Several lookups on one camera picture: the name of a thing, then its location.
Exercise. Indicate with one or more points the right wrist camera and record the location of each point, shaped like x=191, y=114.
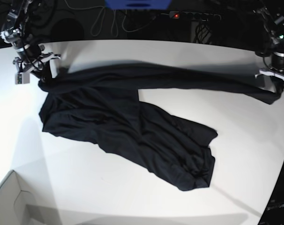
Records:
x=22, y=78

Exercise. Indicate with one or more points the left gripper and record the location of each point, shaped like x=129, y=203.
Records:
x=271, y=72

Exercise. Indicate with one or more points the black t-shirt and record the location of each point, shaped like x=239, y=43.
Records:
x=101, y=105

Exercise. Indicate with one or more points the white cardboard box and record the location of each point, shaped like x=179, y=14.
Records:
x=13, y=208

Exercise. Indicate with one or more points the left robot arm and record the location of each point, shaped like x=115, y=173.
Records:
x=273, y=54

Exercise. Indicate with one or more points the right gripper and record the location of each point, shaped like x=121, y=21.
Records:
x=42, y=63

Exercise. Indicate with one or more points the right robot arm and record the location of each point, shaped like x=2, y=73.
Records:
x=31, y=58

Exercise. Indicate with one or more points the blue plastic bin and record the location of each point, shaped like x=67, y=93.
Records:
x=138, y=4

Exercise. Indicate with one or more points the black power strip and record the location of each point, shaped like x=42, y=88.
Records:
x=195, y=16

